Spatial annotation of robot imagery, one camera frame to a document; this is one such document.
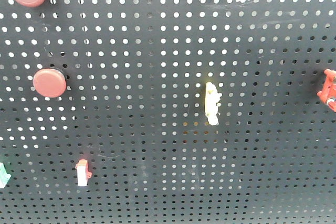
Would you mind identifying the green contact block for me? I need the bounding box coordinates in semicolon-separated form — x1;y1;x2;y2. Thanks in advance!
0;162;11;189

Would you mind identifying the red white contact block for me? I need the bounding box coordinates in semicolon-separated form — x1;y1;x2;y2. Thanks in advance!
75;159;92;187

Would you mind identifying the lower red push button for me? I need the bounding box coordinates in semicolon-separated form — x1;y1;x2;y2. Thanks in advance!
33;68;66;98

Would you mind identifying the black perforated pegboard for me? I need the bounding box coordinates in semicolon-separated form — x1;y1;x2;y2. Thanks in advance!
1;0;335;223

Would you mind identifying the red contact block right edge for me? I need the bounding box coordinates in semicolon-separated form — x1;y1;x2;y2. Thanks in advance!
317;69;335;112

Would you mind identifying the yellow white contact block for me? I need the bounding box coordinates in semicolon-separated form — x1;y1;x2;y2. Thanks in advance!
204;82;222;126

